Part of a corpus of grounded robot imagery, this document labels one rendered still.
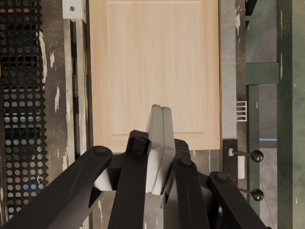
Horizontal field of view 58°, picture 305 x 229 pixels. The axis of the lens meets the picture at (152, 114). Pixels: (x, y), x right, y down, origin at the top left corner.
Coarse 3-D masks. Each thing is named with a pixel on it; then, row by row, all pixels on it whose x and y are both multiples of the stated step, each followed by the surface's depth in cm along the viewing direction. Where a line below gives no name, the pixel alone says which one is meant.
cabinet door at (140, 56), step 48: (96, 0) 92; (144, 0) 93; (192, 0) 93; (96, 48) 92; (144, 48) 94; (192, 48) 94; (96, 96) 93; (144, 96) 94; (192, 96) 95; (96, 144) 94; (192, 144) 95
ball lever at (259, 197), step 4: (240, 188) 90; (244, 192) 88; (248, 192) 87; (252, 192) 84; (256, 192) 83; (260, 192) 83; (252, 196) 84; (256, 196) 83; (260, 196) 83; (256, 200) 84; (260, 200) 83
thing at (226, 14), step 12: (228, 0) 92; (228, 12) 92; (228, 24) 92; (228, 36) 92; (228, 48) 93; (228, 60) 93; (228, 72) 93; (228, 84) 93; (228, 96) 93; (228, 108) 93; (228, 120) 94; (228, 132) 94
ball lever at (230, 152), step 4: (228, 148) 93; (232, 148) 92; (228, 152) 92; (232, 152) 92; (236, 152) 90; (240, 152) 89; (252, 152) 84; (256, 152) 83; (260, 152) 83; (252, 156) 83; (256, 156) 82; (260, 156) 82; (256, 160) 83; (260, 160) 83
